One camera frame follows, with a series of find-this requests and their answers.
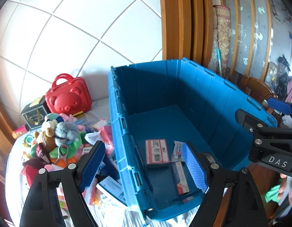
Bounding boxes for person's right hand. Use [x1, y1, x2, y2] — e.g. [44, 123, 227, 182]
[277, 173, 292, 205]

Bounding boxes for green cloth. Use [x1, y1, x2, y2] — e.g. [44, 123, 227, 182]
[264, 184, 280, 203]

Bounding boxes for wooden chair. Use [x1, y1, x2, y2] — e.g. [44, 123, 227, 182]
[238, 76, 277, 114]

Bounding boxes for pink pig plush red dress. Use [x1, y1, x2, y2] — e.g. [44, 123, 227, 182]
[21, 157, 53, 187]

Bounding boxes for metal clamp tongs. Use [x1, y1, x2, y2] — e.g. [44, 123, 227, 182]
[55, 145, 69, 168]

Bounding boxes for green plush toy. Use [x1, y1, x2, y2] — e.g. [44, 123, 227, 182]
[49, 132, 86, 159]

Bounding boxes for white blue medicine box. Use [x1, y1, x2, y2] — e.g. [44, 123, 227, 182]
[96, 176, 127, 207]

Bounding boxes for red white toothpaste box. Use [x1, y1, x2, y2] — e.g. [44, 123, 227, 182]
[171, 161, 190, 195]

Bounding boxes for brown plush toy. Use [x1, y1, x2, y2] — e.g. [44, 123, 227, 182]
[34, 128, 57, 152]

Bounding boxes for grey plush toy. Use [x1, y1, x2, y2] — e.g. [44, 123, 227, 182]
[54, 122, 79, 146]

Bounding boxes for red yellow cylinder can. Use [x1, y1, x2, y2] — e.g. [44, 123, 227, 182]
[12, 124, 30, 139]

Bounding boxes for dark green gift box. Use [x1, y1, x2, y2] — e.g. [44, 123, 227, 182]
[21, 96, 51, 129]

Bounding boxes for red white medicine box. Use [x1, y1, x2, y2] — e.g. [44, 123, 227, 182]
[145, 139, 170, 166]

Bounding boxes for rolled patterned carpet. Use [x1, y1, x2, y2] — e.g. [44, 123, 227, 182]
[208, 5, 231, 78]

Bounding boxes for red bear carry case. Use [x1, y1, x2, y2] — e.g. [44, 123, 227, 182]
[45, 73, 92, 115]

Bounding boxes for blue plastic storage crate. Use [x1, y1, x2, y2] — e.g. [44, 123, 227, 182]
[108, 58, 277, 223]

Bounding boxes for wooden door frame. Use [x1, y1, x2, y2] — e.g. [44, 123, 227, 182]
[160, 0, 214, 67]

